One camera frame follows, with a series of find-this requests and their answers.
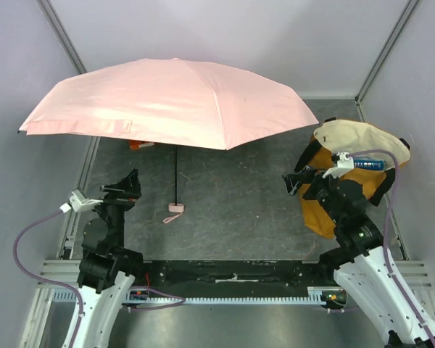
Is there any orange canvas tote bag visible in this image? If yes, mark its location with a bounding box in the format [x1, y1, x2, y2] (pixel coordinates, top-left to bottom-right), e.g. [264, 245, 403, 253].
[294, 117, 412, 241]

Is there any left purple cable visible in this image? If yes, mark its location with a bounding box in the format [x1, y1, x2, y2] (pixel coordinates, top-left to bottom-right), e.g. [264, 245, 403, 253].
[12, 209, 186, 348]

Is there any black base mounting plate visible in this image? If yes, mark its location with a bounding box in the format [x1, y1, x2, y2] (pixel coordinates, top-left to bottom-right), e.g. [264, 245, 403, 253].
[133, 260, 336, 298]

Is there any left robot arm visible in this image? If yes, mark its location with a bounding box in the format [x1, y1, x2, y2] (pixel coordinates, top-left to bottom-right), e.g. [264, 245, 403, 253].
[62, 169, 144, 347]

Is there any pink folding umbrella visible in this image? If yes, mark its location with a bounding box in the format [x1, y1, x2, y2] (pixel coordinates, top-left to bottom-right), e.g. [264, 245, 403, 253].
[17, 57, 320, 225]

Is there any white slotted cable duct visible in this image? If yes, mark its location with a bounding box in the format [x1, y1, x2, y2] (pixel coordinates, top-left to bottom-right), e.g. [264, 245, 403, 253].
[52, 286, 345, 306]

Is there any orange Gillette razor box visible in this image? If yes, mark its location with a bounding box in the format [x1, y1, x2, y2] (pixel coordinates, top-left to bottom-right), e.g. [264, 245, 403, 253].
[129, 140, 154, 150]

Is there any blue Harry's razor box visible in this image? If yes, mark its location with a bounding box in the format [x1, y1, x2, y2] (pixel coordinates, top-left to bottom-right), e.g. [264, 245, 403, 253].
[354, 159, 385, 171]

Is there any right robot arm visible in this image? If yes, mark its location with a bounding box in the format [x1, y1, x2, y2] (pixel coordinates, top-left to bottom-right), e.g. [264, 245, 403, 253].
[282, 169, 435, 347]

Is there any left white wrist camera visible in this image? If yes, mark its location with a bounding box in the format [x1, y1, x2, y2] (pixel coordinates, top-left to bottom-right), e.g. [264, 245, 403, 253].
[59, 189, 103, 213]

